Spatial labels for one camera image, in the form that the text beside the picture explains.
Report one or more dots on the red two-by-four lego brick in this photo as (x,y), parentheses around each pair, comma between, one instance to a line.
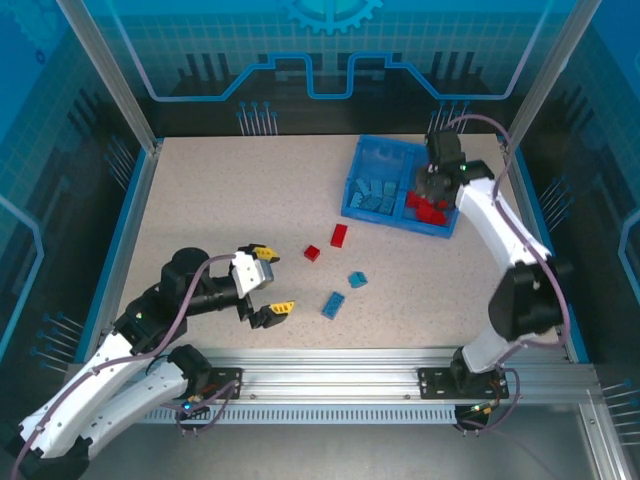
(425,214)
(339,235)

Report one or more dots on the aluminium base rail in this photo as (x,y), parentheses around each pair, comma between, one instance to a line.
(325,375)

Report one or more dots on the blue two-by-four lego brick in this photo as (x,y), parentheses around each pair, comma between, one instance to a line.
(334,305)

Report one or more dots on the aluminium frame post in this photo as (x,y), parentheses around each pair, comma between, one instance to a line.
(550,75)
(110,80)

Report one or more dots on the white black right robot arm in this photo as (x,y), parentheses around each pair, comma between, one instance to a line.
(500,225)

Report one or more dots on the small blue sloped lego brick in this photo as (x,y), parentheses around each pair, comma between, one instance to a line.
(357,280)

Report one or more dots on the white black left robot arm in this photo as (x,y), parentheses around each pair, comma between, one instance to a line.
(85,385)

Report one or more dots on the blue divided plastic container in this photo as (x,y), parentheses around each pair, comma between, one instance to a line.
(382,160)

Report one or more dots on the printed blue acrylic panel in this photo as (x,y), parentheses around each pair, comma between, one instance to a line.
(325,50)

